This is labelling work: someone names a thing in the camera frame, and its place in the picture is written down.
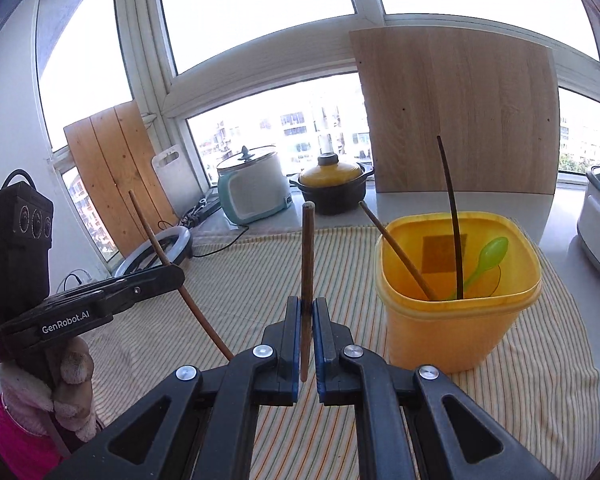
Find black power strip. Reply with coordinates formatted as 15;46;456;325
180;192;223;226

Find orange pine board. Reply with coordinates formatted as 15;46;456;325
63;100;181;258

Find white ring light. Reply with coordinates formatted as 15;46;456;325
111;224;195;281

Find light wooden board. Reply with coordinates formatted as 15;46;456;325
349;26;561;196

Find striped table cloth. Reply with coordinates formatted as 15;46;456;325
77;217;600;480

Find black power cable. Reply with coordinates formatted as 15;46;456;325
192;224;251;258

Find yellow plastic container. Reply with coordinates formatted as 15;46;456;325
375;212;543;375

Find brown wooden chopstick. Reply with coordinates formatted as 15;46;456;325
300;201;316;382
128;190;235;362
358;201;438;302

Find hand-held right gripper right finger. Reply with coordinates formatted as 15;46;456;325
314;297;556;480

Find person's left hand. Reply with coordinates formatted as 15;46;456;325
49;337;99;443

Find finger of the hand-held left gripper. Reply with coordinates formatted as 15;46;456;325
47;262;186;313

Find light blue rice cooker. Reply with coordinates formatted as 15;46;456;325
215;144;293;226

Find person's left forearm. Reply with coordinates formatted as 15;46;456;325
0;360;66;478

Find green plastic spoon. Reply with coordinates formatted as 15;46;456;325
447;236;510;301

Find black pot yellow lid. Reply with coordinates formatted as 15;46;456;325
288;152;376;216

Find white cutting board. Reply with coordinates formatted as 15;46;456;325
151;144;206;221

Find dark brown chopstick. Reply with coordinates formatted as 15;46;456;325
436;135;465;300

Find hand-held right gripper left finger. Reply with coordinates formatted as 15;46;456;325
45;297;301;480

